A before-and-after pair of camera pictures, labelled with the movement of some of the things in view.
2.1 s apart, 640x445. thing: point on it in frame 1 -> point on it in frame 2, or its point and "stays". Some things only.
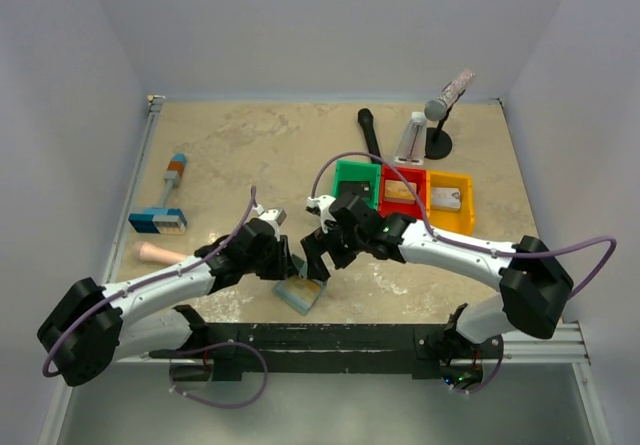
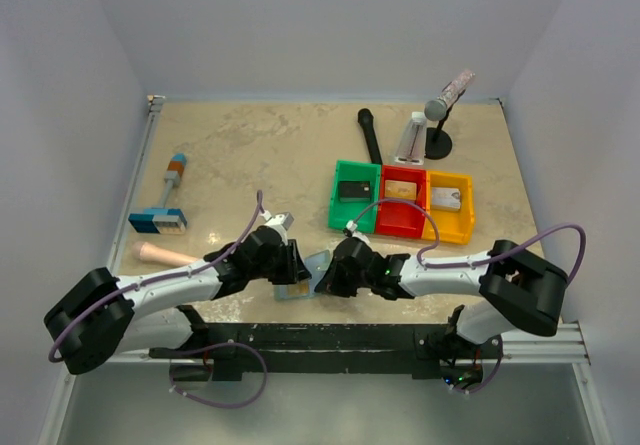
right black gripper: (323, 247) -> (335, 273)
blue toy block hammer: (164, 220) stays
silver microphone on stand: (436, 110) stays
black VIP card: (361, 188) stays
